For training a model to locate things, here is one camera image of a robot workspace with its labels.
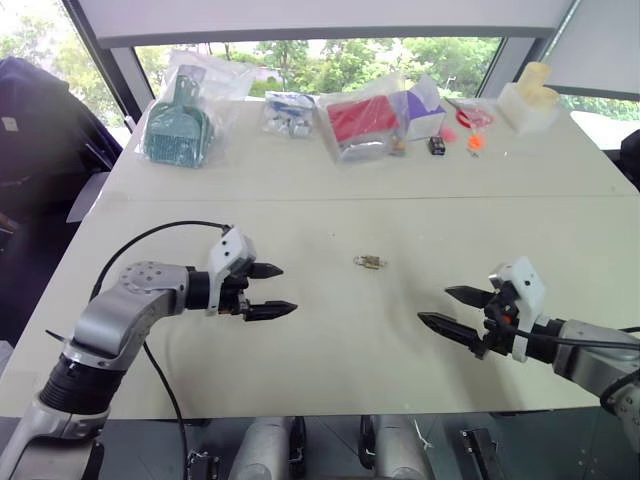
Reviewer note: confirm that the small brown object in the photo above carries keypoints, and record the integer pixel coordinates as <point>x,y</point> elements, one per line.
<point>399,145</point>

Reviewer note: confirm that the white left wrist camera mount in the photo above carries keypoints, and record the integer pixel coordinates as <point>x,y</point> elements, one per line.
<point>227,250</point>

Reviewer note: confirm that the black bracket under table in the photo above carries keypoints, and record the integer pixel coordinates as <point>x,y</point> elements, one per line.
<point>202,465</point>
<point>480,452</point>

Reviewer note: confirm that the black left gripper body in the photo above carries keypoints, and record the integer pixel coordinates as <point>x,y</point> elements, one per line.
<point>235,295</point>

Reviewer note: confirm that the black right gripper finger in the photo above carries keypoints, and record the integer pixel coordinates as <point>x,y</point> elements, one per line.
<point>470,296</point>
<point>455,331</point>

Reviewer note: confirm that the red packet in plastic bag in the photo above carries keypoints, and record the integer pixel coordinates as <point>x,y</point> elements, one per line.
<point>357,122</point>

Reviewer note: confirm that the black chair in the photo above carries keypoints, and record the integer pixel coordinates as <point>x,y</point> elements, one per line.
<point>45,140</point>

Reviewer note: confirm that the teal dustpan in plastic bag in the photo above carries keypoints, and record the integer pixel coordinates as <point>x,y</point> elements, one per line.
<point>175,125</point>

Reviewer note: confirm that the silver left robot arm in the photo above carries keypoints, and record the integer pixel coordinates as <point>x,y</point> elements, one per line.
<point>120,320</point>

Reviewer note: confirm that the small brass padlock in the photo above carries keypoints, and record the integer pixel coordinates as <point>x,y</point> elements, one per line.
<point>368,262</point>

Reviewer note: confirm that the bag of small white parts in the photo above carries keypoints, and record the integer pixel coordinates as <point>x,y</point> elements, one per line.
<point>287,115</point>

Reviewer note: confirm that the grey chair panel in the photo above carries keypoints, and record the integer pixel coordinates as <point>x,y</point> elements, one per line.
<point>90,195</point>

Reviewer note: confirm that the small black box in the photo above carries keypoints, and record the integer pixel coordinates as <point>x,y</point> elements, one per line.
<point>437,146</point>

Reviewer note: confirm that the silver rounded robot leg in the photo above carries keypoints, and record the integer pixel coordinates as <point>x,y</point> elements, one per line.
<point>400,450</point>
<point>262,450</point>

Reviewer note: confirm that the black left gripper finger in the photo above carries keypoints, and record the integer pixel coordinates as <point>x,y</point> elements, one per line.
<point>270,310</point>
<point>265,271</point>

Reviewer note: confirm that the white foam box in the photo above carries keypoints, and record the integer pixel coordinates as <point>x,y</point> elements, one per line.
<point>525,115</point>

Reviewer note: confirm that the white roller blind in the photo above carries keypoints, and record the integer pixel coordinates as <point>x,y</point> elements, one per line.
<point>325,20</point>

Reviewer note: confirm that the small orange object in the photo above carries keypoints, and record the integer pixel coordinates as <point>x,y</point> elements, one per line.
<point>476,142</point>

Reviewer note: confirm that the dark object at table side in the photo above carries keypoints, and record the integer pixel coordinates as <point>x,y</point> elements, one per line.
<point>631,160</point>

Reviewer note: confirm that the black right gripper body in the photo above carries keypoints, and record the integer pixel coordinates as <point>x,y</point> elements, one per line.
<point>500,325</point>

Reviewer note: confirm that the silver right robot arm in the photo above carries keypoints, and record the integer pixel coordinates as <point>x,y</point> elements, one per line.
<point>590,360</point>

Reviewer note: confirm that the purple and white box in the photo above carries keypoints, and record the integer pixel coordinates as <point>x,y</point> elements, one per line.
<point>425,112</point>

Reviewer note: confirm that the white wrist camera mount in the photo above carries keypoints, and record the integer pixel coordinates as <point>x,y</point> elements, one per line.
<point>530,290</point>
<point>227,250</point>

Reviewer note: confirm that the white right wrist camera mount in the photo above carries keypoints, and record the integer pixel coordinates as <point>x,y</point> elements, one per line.
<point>530,290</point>

